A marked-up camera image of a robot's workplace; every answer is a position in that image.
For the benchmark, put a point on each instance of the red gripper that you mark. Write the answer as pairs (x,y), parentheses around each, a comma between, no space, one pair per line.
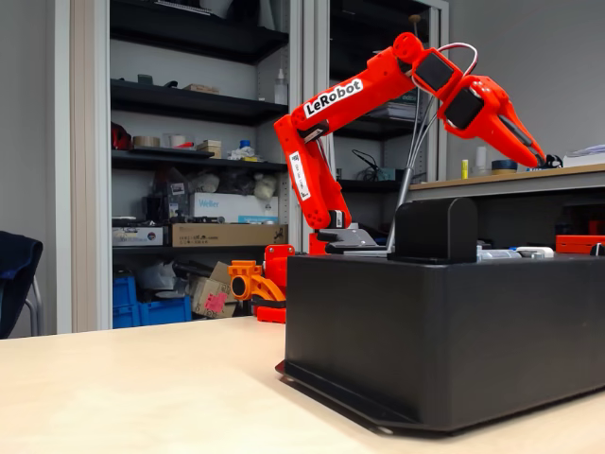
(492,111)

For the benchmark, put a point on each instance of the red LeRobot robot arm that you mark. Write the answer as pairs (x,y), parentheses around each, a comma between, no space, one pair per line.
(359,90)

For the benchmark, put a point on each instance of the blue tape roll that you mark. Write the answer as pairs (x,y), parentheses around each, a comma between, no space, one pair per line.
(504,167)

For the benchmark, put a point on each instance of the white plastic cup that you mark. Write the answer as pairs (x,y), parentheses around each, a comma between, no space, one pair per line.
(481,163)

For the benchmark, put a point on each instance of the black white plush toy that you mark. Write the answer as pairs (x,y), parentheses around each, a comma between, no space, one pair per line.
(555,162)

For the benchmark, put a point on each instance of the yellow glue stick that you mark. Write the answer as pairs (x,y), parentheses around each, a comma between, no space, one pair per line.
(464,169)

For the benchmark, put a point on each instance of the wooden top desk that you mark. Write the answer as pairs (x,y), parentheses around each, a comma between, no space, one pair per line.
(576,179)

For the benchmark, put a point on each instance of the white paper stack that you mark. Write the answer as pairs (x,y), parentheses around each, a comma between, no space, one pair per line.
(588,153)

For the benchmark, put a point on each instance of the white latch block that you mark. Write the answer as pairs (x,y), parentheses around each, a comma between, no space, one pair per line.
(534,252)

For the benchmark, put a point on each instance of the metal stand cork balls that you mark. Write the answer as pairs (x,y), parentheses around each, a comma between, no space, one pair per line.
(407,184)

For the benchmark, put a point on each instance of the silver metal hinge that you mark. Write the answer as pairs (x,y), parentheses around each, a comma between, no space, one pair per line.
(496,254)

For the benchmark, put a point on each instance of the red display module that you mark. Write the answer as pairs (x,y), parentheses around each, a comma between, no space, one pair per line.
(574,243)

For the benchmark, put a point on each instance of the stack of books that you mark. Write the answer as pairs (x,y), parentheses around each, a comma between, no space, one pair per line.
(397,110)

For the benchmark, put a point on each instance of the black rounded block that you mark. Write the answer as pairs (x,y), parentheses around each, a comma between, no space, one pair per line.
(435,232)

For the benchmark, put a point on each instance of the grey door plate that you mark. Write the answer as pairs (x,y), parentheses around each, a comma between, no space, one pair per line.
(366,252)

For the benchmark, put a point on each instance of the black task board box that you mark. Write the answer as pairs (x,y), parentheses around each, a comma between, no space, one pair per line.
(425,331)

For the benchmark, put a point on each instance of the grey metal shelving cabinet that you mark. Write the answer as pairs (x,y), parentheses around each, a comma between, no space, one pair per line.
(295,47)

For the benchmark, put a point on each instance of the clear plastic bottle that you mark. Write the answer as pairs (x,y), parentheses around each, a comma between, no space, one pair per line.
(281,90)

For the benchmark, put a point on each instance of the white crumpled cloth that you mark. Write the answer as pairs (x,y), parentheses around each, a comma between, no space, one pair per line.
(243,153)

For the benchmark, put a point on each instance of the white Weller box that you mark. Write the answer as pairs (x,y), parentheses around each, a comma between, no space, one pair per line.
(227,207)

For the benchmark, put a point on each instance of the orange table clamp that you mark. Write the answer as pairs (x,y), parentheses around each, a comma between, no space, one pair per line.
(250,284)

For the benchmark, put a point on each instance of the small wooden boxes stack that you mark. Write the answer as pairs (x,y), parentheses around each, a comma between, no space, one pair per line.
(210,147)

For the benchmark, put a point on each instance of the long brown cardboard box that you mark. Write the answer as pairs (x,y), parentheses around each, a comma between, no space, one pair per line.
(222,235)

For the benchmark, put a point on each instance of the small flat cardboard box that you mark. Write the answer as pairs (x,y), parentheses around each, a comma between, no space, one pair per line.
(201,89)

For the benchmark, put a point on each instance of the clear plastic container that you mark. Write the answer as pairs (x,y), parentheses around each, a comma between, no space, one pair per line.
(178,141)

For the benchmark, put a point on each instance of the cardboard box pink sticker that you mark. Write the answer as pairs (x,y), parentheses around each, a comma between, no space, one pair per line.
(212,298)

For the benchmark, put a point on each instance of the brown tape roll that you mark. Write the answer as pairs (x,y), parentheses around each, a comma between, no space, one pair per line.
(146,141)

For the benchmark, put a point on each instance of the white labelled flat box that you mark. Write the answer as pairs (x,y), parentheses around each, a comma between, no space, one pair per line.
(137,236)

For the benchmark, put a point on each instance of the low blue plastic crate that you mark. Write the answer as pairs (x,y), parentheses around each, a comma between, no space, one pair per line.
(165,312)

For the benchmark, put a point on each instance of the dark red object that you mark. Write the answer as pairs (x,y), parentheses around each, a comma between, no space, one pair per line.
(120,137)

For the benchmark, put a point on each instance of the tall blue plastic crate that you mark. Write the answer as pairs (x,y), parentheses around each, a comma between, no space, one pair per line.
(124,302)

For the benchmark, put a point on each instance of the dark blue chair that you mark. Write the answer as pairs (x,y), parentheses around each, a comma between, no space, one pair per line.
(16,279)

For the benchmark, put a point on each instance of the metal chair frame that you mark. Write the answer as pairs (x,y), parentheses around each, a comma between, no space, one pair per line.
(37,307)

